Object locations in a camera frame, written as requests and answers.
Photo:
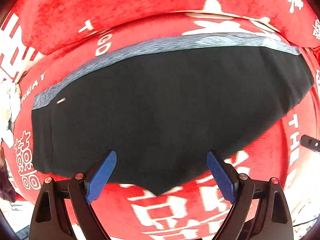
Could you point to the dark purple cloth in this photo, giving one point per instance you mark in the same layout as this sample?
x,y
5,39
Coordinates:
x,y
6,182

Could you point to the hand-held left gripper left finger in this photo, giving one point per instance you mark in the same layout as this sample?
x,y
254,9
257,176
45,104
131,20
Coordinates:
x,y
102,175

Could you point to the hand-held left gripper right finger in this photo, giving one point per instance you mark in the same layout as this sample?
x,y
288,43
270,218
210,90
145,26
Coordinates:
x,y
220,175

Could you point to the black pants with grey waistband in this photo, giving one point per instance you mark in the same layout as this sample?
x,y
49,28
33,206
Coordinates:
x,y
165,110

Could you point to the red printed blanket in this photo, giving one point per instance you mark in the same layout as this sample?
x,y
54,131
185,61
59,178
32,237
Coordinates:
x,y
160,30

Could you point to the white crumpled cloth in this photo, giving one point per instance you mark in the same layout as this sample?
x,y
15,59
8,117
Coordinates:
x,y
7,110

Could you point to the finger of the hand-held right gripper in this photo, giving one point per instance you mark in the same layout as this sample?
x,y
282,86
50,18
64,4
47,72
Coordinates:
x,y
311,143

